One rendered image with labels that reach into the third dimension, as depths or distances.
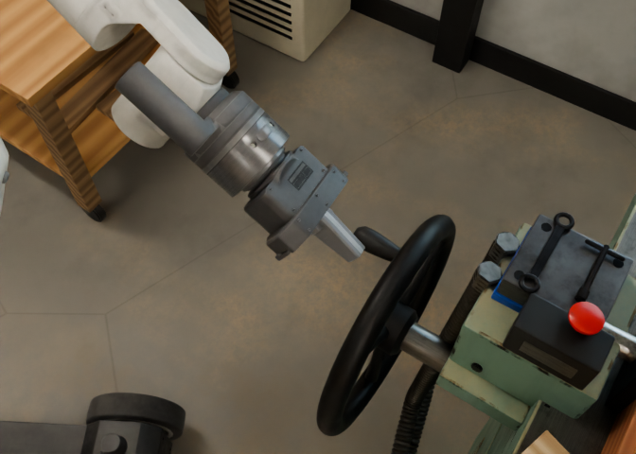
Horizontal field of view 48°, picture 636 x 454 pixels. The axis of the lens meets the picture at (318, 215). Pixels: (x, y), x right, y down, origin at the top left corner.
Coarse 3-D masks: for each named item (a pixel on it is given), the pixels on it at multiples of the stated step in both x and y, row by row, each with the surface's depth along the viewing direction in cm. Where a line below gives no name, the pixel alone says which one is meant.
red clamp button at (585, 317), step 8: (576, 304) 61; (584, 304) 61; (592, 304) 61; (576, 312) 61; (584, 312) 61; (592, 312) 61; (600, 312) 61; (576, 320) 60; (584, 320) 60; (592, 320) 60; (600, 320) 60; (576, 328) 60; (584, 328) 60; (592, 328) 60; (600, 328) 60
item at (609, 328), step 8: (608, 328) 67; (616, 328) 67; (616, 336) 66; (624, 336) 66; (632, 336) 66; (624, 344) 66; (632, 344) 66; (624, 352) 66; (632, 352) 66; (624, 360) 71; (632, 360) 66; (624, 368) 69; (632, 368) 65; (624, 376) 66; (632, 376) 63; (616, 384) 68; (624, 384) 65; (632, 384) 63; (616, 392) 66; (624, 392) 64; (632, 392) 64; (608, 400) 68; (616, 400) 66; (624, 400) 65; (632, 400) 65; (608, 408) 68; (616, 408) 67; (624, 408) 67
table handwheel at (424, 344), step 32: (448, 224) 79; (416, 256) 72; (448, 256) 90; (384, 288) 70; (416, 288) 84; (384, 320) 70; (416, 320) 83; (352, 352) 70; (384, 352) 86; (416, 352) 81; (448, 352) 80; (352, 384) 71; (320, 416) 75; (352, 416) 85
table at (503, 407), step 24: (624, 216) 87; (624, 240) 79; (456, 384) 73; (480, 384) 73; (480, 408) 74; (504, 408) 72; (528, 408) 72; (552, 408) 69; (600, 408) 69; (528, 432) 68; (552, 432) 68; (576, 432) 68; (600, 432) 68
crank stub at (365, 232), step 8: (360, 232) 76; (368, 232) 76; (376, 232) 76; (360, 240) 76; (368, 240) 75; (376, 240) 75; (384, 240) 75; (368, 248) 75; (376, 248) 75; (384, 248) 75; (392, 248) 75; (384, 256) 75; (392, 256) 75
